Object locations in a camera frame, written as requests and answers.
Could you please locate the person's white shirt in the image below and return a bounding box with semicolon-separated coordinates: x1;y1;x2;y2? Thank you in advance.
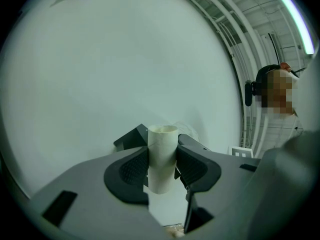
259;110;305;159

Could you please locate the ceiling light tube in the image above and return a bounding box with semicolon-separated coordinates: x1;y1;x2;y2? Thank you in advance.
267;0;315;55

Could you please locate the orange hair clip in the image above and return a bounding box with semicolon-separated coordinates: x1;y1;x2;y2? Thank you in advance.
279;61;293;73

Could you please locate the black toilet paper holder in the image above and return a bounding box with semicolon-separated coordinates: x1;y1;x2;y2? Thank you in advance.
113;123;150;153

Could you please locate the thick white ceiling pipe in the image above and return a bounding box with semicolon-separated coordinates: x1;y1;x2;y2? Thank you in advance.
209;0;266;71

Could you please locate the black head-mounted camera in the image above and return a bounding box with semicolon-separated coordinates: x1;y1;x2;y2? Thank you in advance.
244;65;266;108

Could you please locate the white wall socket box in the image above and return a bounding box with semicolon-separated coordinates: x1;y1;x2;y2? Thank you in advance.
231;146;254;158

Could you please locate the person's head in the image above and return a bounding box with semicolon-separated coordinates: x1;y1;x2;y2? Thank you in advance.
256;62;301;115

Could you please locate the thin white ceiling pipe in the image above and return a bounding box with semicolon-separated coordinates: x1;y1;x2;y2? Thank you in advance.
201;0;247;85

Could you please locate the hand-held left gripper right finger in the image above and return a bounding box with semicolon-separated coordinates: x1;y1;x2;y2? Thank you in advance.
174;133;263;235

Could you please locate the cardboard toilet paper roll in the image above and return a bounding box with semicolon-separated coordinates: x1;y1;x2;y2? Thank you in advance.
146;124;179;195

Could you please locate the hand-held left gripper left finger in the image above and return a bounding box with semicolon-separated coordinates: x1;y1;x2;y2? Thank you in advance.
29;145;169;240

